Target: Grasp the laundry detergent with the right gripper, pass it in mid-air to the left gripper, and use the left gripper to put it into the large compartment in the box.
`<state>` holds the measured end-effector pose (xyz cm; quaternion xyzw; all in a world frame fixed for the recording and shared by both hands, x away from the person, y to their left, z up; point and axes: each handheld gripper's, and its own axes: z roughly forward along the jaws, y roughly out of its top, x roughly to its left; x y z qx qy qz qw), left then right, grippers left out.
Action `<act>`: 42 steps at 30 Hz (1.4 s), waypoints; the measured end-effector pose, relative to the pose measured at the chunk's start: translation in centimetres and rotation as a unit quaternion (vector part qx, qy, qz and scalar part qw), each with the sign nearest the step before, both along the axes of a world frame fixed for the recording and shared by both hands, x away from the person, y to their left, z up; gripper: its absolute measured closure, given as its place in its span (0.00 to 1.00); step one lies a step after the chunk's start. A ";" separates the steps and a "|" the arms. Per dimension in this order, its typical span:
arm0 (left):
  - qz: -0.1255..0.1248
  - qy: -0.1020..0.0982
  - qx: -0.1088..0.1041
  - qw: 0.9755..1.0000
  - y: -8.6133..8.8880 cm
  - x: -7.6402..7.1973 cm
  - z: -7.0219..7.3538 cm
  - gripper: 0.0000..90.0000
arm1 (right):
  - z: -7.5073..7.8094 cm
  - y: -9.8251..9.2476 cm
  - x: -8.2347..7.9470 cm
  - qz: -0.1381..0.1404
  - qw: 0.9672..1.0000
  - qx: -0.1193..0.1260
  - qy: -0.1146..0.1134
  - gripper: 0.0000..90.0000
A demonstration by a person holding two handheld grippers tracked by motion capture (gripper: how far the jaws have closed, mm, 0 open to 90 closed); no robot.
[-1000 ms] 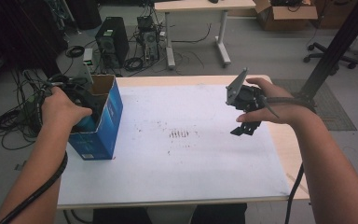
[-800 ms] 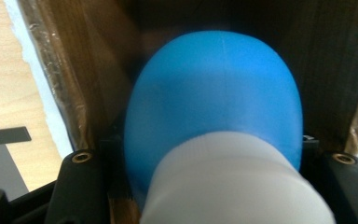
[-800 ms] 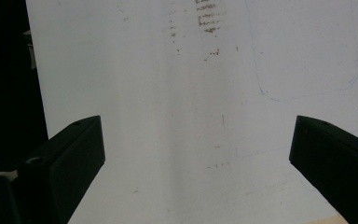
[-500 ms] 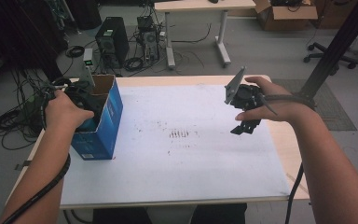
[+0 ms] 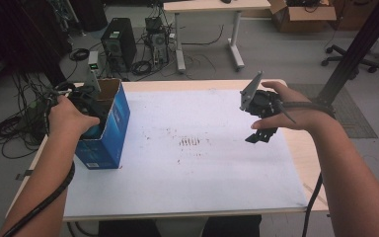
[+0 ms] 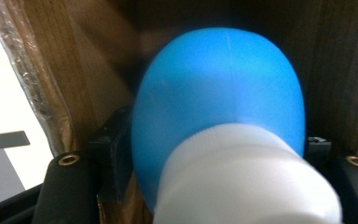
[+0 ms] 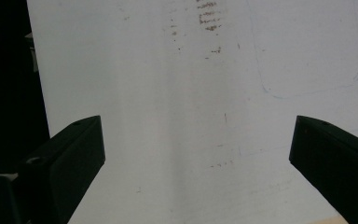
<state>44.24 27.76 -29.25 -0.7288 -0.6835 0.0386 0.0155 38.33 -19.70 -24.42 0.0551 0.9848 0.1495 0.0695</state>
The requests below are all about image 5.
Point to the black aluminium post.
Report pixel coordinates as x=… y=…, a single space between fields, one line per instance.
x=358 y=49

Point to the blue carton box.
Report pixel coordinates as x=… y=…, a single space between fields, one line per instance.
x=112 y=138

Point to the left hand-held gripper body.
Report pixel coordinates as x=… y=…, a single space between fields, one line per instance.
x=89 y=95

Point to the open cardboard box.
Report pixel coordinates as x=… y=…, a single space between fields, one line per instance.
x=306 y=18

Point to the person's left hand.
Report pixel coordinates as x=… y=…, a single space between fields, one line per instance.
x=67 y=118

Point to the white desk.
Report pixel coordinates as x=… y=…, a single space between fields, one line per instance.
x=210 y=6

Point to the white paper sheet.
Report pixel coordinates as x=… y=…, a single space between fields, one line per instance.
x=184 y=184

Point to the person's legs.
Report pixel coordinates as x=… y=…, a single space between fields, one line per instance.
x=128 y=230

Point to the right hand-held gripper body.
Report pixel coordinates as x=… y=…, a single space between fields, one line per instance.
x=263 y=103

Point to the grey floor mat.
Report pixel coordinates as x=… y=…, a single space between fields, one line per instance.
x=352 y=121

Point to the person's right hand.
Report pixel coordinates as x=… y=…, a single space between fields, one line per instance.
x=299 y=115

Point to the dark tape strip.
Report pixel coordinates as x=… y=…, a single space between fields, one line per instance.
x=24 y=175

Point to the open computer case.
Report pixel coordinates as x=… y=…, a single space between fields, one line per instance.
x=158 y=42

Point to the office chair base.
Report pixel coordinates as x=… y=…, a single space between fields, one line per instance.
x=348 y=59

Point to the grey power supply unit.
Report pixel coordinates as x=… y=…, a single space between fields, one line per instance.
x=93 y=61

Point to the black computer tower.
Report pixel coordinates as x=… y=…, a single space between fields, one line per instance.
x=120 y=41

